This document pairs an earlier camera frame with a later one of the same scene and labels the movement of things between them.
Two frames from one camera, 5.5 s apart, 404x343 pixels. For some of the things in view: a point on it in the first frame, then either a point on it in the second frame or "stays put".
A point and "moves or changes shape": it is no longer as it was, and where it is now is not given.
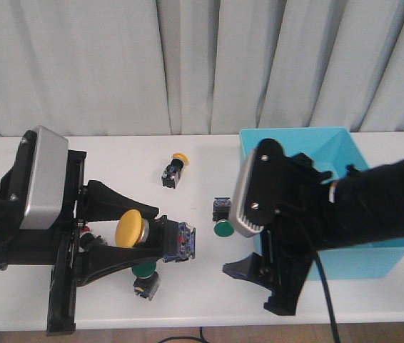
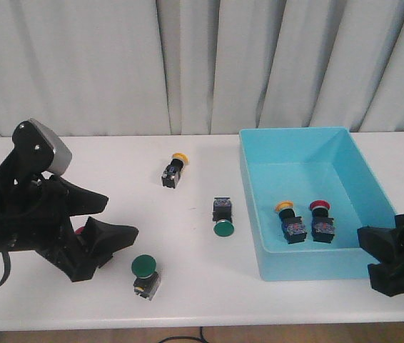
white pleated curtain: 200,67 stays put
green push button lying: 223,226 stays put
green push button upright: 146,282 stays put
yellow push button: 173,240 moves or changes shape
